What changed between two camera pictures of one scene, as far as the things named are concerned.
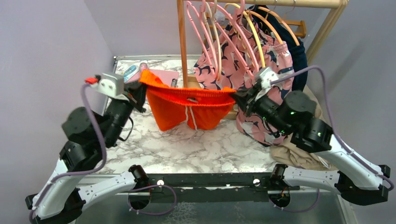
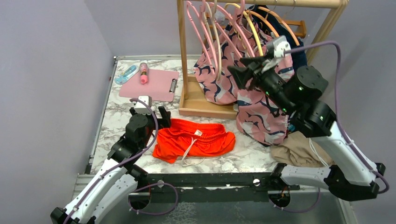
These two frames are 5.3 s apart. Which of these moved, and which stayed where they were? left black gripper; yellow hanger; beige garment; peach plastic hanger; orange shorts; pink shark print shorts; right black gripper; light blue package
Moved: orange shorts; right black gripper; left black gripper
Stayed: yellow hanger; beige garment; light blue package; peach plastic hanger; pink shark print shorts
